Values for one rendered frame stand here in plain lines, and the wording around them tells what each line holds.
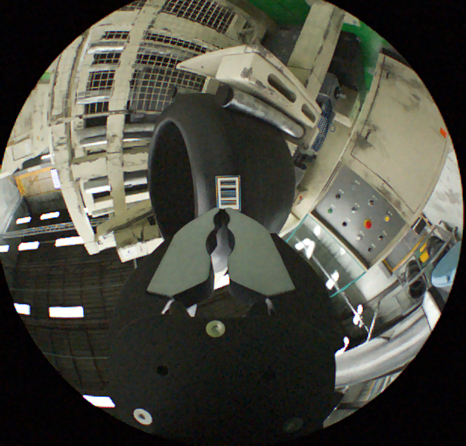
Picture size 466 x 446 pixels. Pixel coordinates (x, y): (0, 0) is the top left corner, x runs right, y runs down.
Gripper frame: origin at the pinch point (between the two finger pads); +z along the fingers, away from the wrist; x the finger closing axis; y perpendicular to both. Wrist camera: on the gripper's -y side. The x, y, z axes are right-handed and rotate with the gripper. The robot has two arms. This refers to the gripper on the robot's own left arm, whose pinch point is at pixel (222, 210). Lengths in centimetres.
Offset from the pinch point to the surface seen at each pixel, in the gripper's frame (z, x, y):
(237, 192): 12.8, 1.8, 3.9
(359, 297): 211, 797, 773
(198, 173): 16.0, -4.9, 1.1
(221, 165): 14.5, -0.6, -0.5
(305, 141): 38.2, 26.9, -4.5
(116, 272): 336, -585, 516
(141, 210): 60, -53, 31
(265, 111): 23.6, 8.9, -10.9
